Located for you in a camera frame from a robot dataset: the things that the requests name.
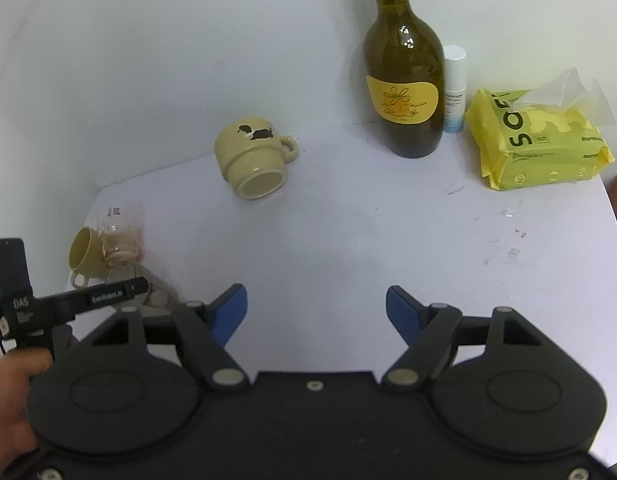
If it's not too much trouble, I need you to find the smoky grey glass mug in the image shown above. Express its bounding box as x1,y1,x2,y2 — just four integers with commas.
104,261,179,318

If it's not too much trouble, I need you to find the olive yellow ceramic cup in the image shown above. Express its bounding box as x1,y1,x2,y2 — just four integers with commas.
69,226,109,289

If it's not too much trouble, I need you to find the pink tinted glass cup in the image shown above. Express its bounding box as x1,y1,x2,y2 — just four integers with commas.
97,202,145,266

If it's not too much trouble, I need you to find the person's left hand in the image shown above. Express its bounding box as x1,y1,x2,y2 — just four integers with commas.
0,348,52,474

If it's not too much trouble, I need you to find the cream mug with dog print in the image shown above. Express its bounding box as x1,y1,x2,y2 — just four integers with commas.
214,116,300,200

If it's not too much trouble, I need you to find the yellow tissue pack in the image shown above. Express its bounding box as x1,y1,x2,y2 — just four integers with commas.
465,68,615,191

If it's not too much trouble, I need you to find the dark green wine bottle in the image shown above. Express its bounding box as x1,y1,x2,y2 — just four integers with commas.
363,0,445,158

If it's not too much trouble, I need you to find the white spray bottle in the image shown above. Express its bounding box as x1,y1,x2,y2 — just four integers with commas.
443,44,468,133

